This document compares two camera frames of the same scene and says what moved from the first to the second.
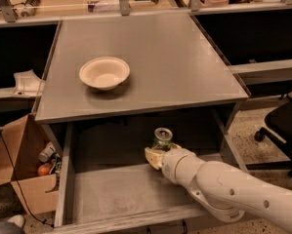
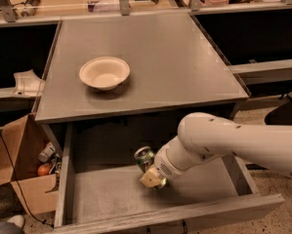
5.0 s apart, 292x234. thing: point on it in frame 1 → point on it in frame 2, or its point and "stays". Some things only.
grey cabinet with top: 129,65 stays
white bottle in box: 47,152 stays
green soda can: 163,136 → 145,157
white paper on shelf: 28,84 stays
